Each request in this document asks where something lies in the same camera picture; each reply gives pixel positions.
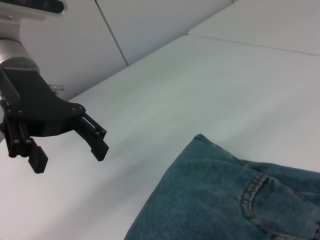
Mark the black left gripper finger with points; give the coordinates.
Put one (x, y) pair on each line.
(96, 145)
(17, 142)

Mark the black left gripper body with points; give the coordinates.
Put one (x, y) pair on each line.
(32, 100)

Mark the blue denim shorts with embroidery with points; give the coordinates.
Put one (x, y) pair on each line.
(212, 195)

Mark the small metal bracket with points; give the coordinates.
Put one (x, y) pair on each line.
(57, 87)

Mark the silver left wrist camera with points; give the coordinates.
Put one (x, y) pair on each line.
(37, 5)

